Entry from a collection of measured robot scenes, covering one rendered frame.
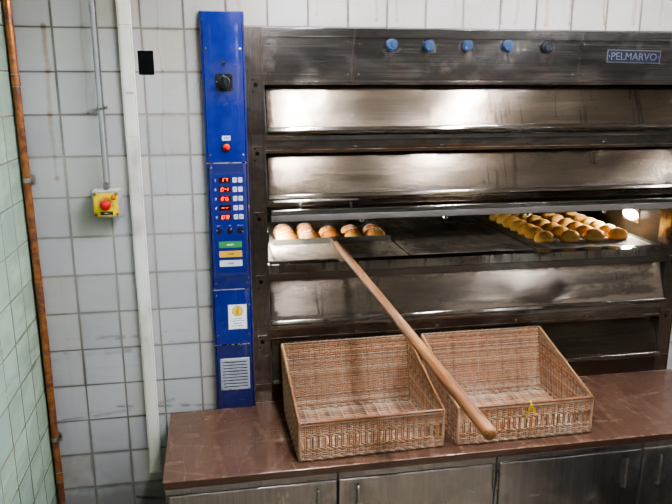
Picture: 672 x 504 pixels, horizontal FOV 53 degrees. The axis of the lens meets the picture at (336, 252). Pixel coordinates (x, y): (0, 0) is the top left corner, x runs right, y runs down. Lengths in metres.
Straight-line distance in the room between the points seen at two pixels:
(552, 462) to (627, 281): 0.97
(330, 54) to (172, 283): 1.09
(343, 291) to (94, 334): 1.02
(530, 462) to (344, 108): 1.53
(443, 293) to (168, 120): 1.34
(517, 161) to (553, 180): 0.18
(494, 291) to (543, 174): 0.54
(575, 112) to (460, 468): 1.52
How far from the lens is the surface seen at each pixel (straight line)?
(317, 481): 2.56
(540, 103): 3.00
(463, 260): 2.96
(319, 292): 2.85
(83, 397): 3.00
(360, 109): 2.74
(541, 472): 2.82
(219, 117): 2.64
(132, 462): 3.11
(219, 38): 2.65
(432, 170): 2.84
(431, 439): 2.64
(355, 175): 2.76
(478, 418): 1.54
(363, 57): 2.75
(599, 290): 3.28
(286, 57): 2.71
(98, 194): 2.66
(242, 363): 2.87
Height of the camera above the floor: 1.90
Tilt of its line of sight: 14 degrees down
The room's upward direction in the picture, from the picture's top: straight up
